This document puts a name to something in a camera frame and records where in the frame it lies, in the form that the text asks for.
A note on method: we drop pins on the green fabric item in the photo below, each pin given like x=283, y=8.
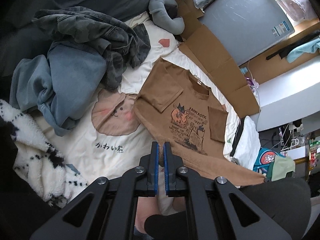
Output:
x=279, y=168

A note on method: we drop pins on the grey camouflage jacket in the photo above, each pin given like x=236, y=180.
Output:
x=119, y=45

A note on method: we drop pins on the white spotted plush fabric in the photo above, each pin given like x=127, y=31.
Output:
x=38, y=162

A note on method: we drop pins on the teal patterned bag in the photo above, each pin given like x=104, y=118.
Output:
x=264, y=159

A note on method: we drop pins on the brown cardboard sheet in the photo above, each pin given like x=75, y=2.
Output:
x=208, y=53

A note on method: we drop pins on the grey neck pillow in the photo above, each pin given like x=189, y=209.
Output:
x=164, y=15

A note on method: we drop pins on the white folded towel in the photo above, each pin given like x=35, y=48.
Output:
x=246, y=145

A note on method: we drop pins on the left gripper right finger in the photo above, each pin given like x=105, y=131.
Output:
x=216, y=209

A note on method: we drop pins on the dark green pillow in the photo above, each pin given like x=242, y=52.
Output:
x=21, y=39

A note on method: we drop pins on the grey blue garment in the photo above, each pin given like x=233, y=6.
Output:
x=60, y=84

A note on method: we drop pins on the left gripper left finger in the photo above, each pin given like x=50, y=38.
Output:
x=106, y=209

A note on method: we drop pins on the grey wrapped mattress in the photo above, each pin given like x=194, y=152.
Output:
x=247, y=28

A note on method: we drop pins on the cream bear print bedsheet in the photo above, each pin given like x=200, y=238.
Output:
x=109, y=139

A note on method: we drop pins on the brown graphic t-shirt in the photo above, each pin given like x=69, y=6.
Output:
x=175, y=108

